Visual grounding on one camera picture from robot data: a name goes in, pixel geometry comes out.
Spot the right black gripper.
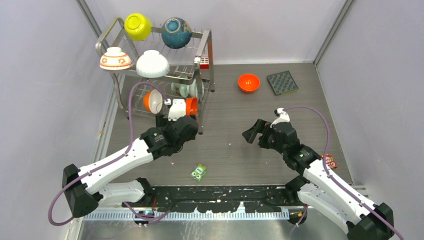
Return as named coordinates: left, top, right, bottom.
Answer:
left=242, top=118, right=287, bottom=156

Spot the orange bowl white inside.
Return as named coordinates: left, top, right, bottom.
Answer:
left=143, top=89, right=164, bottom=114

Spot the orange plastic bowl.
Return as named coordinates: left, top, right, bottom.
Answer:
left=237, top=73, right=261, bottom=93
left=185, top=97, right=198, bottom=120

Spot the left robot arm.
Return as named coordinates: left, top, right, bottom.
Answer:
left=62, top=114, right=199, bottom=218

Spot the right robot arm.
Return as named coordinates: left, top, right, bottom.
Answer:
left=242, top=119, right=395, bottom=240

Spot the metal two-tier dish rack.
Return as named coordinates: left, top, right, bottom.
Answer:
left=95, top=17, right=215, bottom=134

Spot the pale green ceramic bowl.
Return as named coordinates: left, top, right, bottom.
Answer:
left=170, top=82, right=189, bottom=98

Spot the green owl puzzle piece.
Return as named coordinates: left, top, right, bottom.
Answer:
left=190, top=163, right=207, bottom=182

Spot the dark grey studded baseplate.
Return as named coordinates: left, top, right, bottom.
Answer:
left=266, top=70, right=299, bottom=96

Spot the red white toy block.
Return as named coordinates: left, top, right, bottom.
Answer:
left=199, top=56, right=210, bottom=70

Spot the plain white bowl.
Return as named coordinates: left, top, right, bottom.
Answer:
left=135, top=50, right=170, bottom=79

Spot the dark blue ceramic bowl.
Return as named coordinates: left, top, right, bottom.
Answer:
left=161, top=17, right=192, bottom=49

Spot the white bowl red pattern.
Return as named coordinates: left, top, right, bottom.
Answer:
left=99, top=47, right=133, bottom=71

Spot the yellow bowl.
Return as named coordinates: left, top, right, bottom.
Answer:
left=124, top=13, right=152, bottom=42

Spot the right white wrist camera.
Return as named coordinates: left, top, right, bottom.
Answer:
left=270, top=107, right=291, bottom=128

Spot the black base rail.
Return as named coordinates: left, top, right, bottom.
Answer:
left=129, top=185, right=304, bottom=213

